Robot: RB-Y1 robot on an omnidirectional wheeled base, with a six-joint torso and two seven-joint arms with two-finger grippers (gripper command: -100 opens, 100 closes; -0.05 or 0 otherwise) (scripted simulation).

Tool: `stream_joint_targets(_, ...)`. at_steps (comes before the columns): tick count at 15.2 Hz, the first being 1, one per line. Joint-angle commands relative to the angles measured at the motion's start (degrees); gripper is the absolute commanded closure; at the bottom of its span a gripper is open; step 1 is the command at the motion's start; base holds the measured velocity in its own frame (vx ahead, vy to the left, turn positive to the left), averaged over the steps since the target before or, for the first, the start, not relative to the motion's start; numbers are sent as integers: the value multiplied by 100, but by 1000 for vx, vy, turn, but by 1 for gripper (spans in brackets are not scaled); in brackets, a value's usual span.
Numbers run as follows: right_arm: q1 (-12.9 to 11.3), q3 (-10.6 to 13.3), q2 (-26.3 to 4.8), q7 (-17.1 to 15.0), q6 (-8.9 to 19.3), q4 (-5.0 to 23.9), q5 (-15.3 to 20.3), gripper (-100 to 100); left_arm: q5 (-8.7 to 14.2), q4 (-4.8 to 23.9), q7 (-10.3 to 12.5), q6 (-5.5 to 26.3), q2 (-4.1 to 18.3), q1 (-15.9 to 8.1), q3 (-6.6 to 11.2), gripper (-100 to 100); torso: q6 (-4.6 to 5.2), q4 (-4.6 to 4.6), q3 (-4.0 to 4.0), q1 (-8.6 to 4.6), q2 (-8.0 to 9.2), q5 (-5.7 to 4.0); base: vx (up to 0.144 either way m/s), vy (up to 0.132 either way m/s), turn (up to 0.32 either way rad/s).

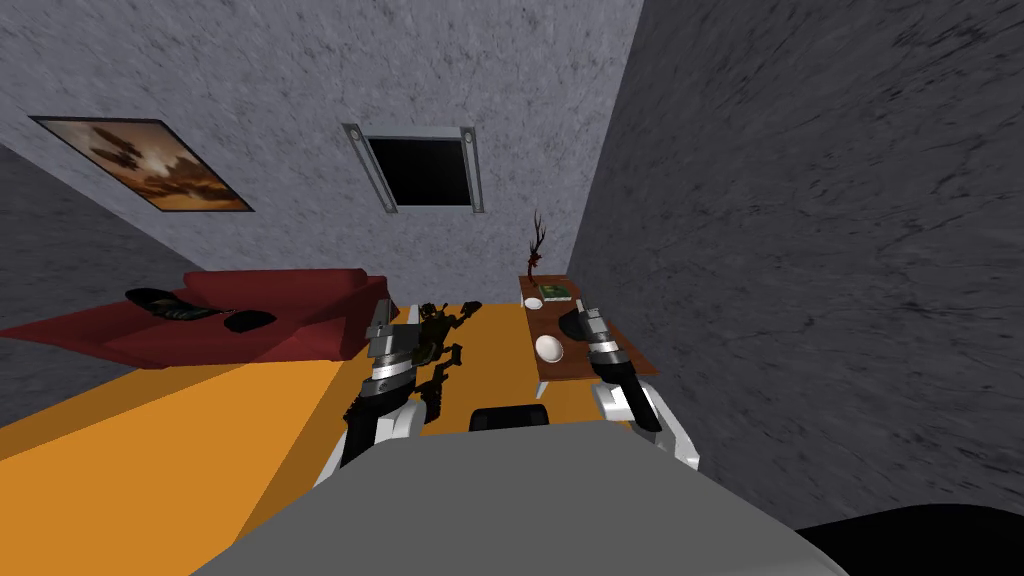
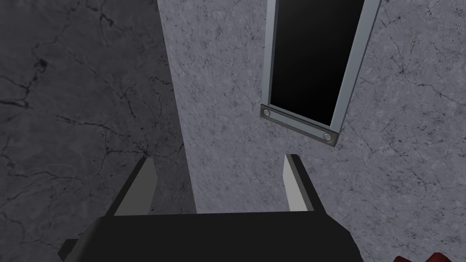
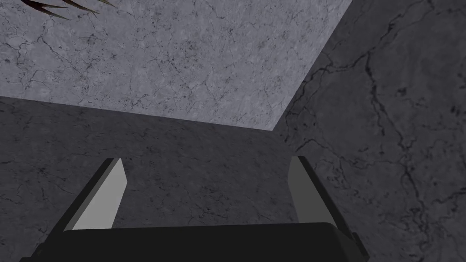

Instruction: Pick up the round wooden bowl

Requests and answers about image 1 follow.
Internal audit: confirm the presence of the grey framed window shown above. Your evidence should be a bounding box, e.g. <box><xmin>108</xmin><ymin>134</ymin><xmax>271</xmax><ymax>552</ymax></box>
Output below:
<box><xmin>340</xmin><ymin>122</ymin><xmax>487</xmax><ymax>216</ymax></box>

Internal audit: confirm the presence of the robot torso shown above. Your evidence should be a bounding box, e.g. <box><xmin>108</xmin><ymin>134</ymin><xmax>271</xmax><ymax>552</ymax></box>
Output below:
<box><xmin>190</xmin><ymin>404</ymin><xmax>851</xmax><ymax>576</ymax></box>

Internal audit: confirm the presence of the red sofa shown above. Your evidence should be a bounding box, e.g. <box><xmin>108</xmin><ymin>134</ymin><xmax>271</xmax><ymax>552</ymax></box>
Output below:
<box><xmin>0</xmin><ymin>267</ymin><xmax>392</xmax><ymax>371</ymax></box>

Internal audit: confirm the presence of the brown framed wall picture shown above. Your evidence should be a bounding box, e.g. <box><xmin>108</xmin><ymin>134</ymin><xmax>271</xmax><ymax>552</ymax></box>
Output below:
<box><xmin>28</xmin><ymin>115</ymin><xmax>257</xmax><ymax>214</ymax></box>

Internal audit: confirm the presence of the dark red twig plant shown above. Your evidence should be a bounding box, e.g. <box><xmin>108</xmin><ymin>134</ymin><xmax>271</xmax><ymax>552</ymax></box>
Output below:
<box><xmin>523</xmin><ymin>208</ymin><xmax>550</xmax><ymax>279</ymax></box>

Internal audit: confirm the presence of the brown wooden table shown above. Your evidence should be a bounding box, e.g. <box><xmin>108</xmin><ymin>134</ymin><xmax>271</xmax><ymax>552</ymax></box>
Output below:
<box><xmin>517</xmin><ymin>275</ymin><xmax>662</xmax><ymax>401</ymax></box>

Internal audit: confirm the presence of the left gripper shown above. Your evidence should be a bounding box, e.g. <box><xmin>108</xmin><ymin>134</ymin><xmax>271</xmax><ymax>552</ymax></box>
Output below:
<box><xmin>365</xmin><ymin>299</ymin><xmax>424</xmax><ymax>363</ymax></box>

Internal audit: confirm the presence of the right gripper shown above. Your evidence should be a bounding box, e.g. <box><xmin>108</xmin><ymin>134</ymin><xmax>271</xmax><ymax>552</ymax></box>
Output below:
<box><xmin>575</xmin><ymin>298</ymin><xmax>615</xmax><ymax>347</ymax></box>

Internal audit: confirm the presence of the dark spindly frame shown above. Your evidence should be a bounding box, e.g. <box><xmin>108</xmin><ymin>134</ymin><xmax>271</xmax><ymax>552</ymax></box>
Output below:
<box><xmin>402</xmin><ymin>299</ymin><xmax>485</xmax><ymax>426</ymax></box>

